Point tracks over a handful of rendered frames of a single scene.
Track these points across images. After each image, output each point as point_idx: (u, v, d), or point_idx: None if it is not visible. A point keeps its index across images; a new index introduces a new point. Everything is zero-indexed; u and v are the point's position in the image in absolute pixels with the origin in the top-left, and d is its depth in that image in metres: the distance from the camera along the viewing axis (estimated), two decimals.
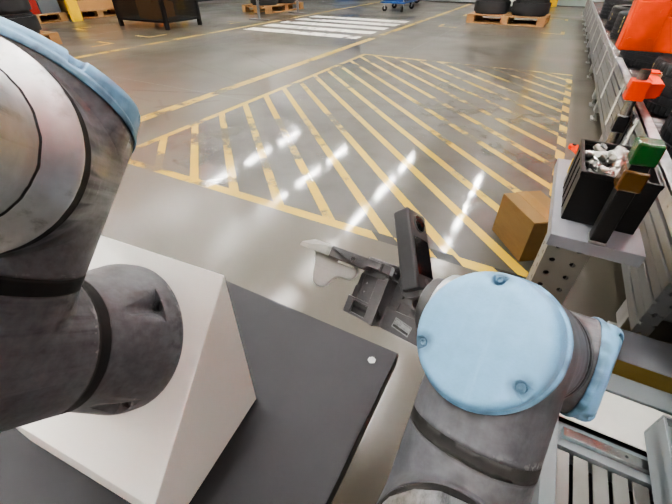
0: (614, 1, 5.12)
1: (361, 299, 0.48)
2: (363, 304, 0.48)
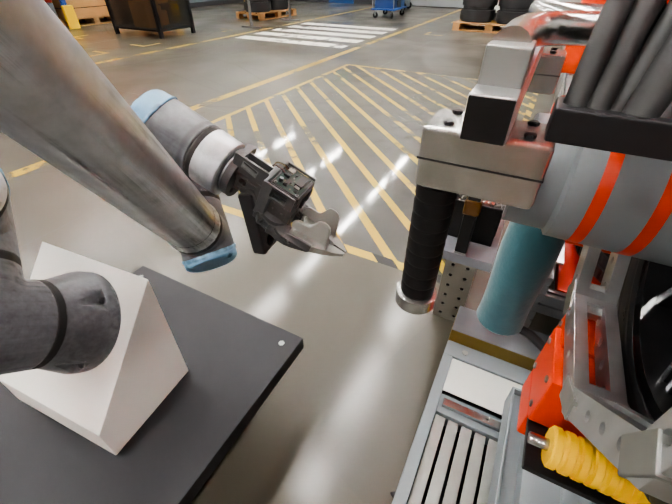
0: None
1: (285, 202, 0.52)
2: (282, 198, 0.52)
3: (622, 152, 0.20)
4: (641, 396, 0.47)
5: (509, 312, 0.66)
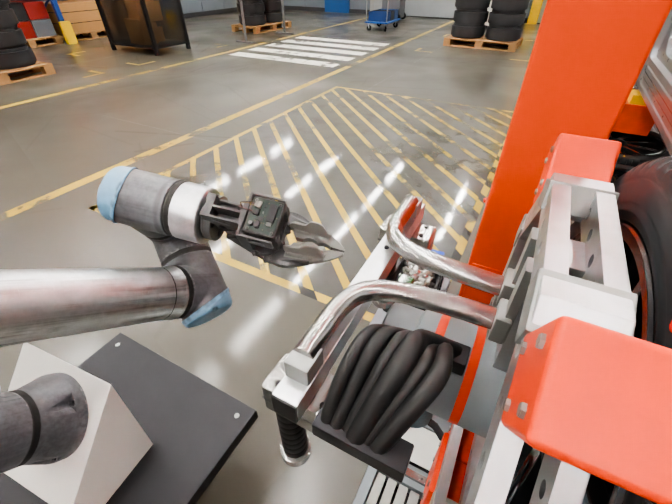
0: None
1: (265, 239, 0.52)
2: (260, 237, 0.52)
3: (349, 454, 0.33)
4: None
5: None
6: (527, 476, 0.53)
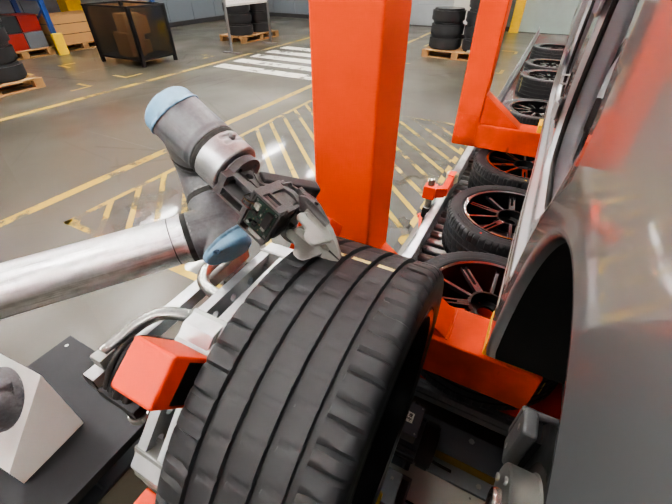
0: (538, 49, 5.74)
1: None
2: (260, 228, 0.55)
3: (116, 406, 0.60)
4: None
5: None
6: None
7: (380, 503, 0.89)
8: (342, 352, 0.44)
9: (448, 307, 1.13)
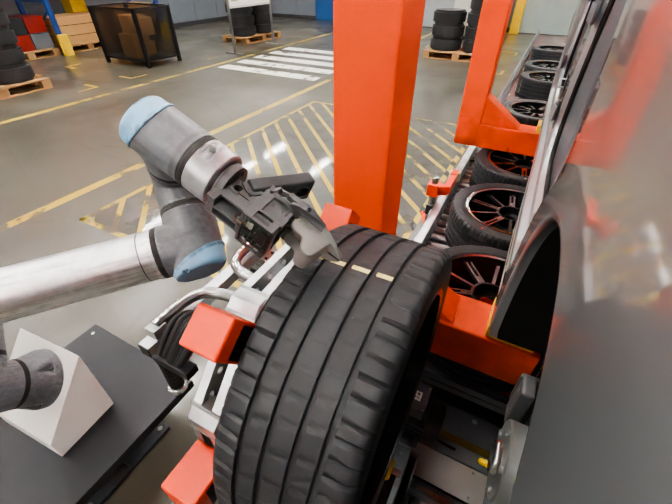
0: (538, 50, 5.83)
1: None
2: None
3: (169, 370, 0.70)
4: None
5: None
6: None
7: (393, 468, 0.98)
8: (344, 379, 0.49)
9: (453, 294, 1.23)
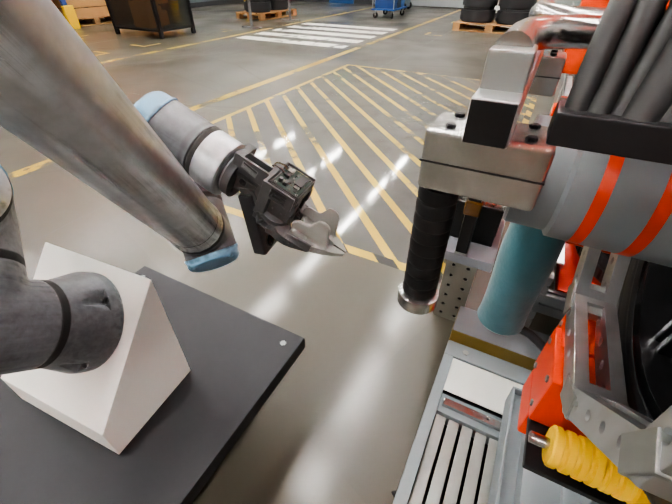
0: None
1: (284, 202, 0.52)
2: (282, 197, 0.52)
3: (622, 155, 0.20)
4: (633, 353, 0.53)
5: (510, 312, 0.66)
6: None
7: None
8: None
9: None
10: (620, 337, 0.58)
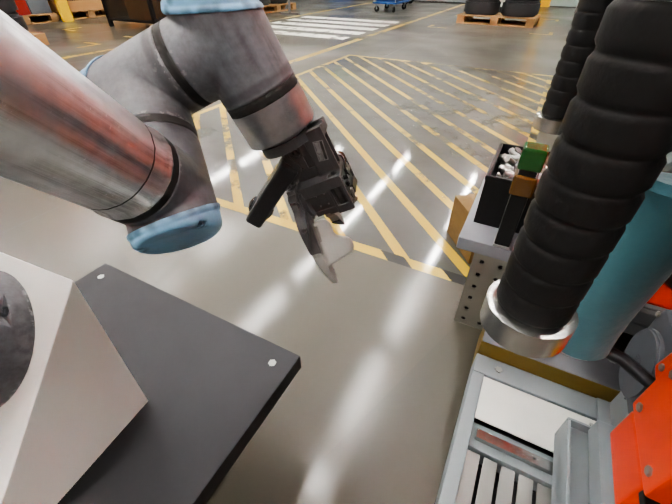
0: None
1: (335, 200, 0.48)
2: (337, 195, 0.47)
3: None
4: None
5: (600, 329, 0.45)
6: None
7: None
8: None
9: None
10: None
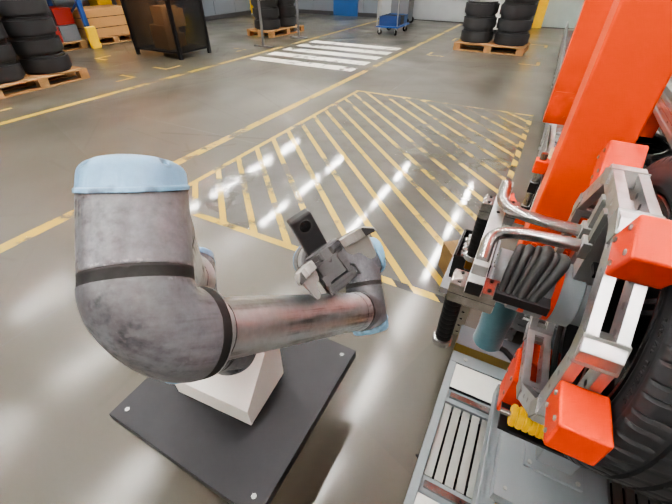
0: None
1: (348, 266, 0.68)
2: None
3: (515, 306, 0.64)
4: (558, 364, 0.97)
5: (492, 338, 1.09)
6: None
7: None
8: None
9: None
10: (554, 354, 1.01)
